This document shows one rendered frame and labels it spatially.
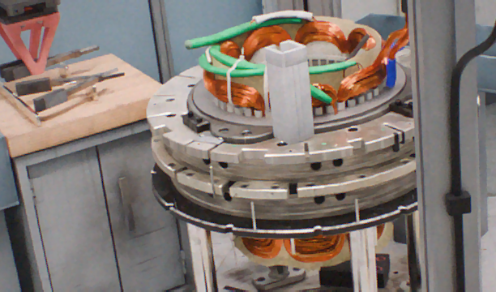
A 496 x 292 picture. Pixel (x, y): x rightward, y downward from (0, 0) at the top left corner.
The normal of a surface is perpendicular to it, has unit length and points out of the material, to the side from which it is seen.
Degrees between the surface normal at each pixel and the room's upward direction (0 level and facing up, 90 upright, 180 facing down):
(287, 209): 90
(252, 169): 90
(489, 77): 90
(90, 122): 90
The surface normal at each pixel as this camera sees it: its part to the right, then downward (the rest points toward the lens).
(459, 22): 0.15, 0.38
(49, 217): 0.48, 0.30
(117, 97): -0.11, -0.91
